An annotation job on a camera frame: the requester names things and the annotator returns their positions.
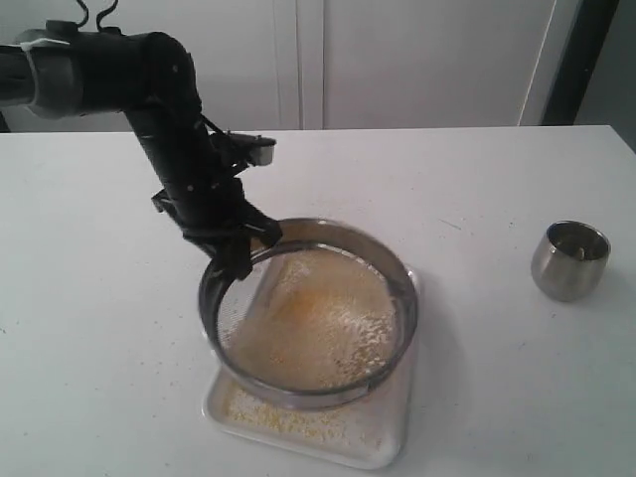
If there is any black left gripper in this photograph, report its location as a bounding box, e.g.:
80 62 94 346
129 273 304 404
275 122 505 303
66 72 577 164
125 106 282 280

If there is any round steel mesh sieve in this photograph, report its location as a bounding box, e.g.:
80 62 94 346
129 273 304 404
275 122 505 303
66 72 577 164
198 218 418 410

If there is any yellow and white grain mix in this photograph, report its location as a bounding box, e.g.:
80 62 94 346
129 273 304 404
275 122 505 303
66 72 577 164
224 291 397 444

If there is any small steel cup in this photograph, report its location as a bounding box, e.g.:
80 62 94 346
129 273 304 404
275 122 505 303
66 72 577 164
531 221 611 302

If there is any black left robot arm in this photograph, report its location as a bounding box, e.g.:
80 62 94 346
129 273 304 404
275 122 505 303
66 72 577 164
1 21 282 279

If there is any white cabinet with doors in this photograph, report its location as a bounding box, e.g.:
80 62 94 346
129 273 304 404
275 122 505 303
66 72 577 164
0 0 582 133

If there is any white square plastic tray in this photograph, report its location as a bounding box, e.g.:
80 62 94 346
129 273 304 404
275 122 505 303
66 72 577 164
201 270 419 471

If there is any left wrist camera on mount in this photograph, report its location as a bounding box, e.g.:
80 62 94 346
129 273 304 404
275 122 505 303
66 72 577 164
210 131 276 168

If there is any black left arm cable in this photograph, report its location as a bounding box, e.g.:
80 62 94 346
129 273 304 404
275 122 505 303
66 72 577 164
74 0 120 31

